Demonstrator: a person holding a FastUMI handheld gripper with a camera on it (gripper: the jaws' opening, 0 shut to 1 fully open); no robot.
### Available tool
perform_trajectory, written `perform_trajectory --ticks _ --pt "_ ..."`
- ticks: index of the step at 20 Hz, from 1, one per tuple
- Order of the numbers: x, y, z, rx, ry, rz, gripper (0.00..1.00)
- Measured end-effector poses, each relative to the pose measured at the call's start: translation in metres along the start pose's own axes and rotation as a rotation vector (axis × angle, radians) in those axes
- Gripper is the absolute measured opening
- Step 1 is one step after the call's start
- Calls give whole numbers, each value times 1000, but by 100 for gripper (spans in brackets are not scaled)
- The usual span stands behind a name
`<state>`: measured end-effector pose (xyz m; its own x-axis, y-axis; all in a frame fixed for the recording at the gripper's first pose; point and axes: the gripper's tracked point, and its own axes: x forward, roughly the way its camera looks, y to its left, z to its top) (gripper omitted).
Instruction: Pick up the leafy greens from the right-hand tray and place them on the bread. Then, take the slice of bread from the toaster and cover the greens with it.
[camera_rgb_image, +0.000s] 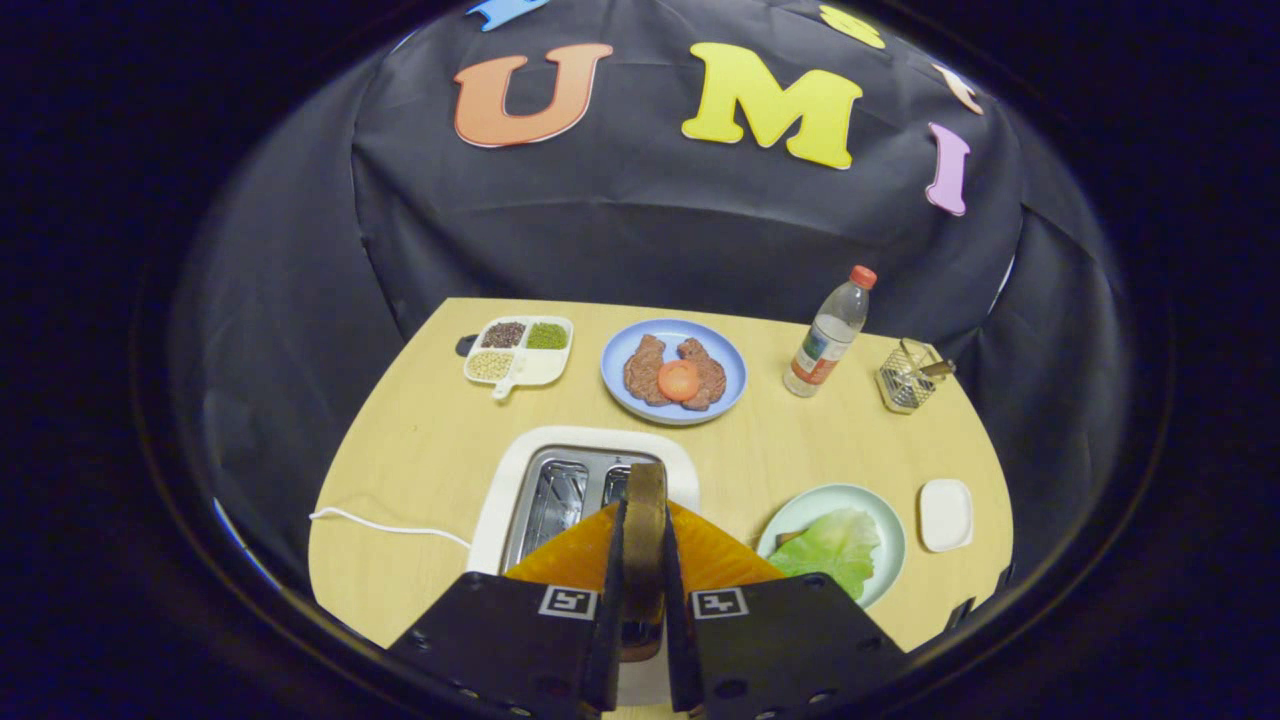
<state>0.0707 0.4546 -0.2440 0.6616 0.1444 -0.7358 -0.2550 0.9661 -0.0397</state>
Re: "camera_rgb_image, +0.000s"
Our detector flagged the small white dish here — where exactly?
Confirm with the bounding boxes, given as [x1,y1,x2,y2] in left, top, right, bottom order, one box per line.
[918,478,975,554]

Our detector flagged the white divided tray of beans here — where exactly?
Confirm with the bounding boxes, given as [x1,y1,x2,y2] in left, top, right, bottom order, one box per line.
[462,315,575,402]

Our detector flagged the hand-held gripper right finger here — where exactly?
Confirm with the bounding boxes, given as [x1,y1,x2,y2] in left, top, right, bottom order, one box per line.
[664,500,911,720]

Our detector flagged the blue plate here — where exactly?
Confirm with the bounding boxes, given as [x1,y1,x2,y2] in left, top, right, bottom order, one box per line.
[600,318,749,427]

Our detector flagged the green lettuce leaf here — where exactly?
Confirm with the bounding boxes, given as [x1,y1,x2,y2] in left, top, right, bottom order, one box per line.
[768,507,883,602]

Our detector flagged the clear bottle with red cap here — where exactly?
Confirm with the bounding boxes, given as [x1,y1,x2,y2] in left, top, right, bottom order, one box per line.
[783,264,879,399]

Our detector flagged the brown meat patty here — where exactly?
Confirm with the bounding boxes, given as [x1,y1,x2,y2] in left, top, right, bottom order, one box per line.
[677,337,728,412]
[623,334,669,406]

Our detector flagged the white toaster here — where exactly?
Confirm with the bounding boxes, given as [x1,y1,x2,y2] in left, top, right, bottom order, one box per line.
[466,426,701,711]

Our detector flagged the metal wire utensil holder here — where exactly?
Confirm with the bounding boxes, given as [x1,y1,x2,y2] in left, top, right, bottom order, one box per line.
[876,337,951,415]

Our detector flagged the light green plate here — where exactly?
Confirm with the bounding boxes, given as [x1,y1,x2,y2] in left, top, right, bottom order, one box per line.
[756,483,908,610]

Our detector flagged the toasted bread slice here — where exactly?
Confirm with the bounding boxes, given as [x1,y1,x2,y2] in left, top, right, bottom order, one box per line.
[618,461,671,663]

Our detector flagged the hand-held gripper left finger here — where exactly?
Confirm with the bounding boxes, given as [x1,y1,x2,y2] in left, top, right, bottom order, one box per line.
[388,498,629,720]

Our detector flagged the red tomato slice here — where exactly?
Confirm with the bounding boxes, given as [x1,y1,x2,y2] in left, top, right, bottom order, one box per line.
[657,359,701,403]

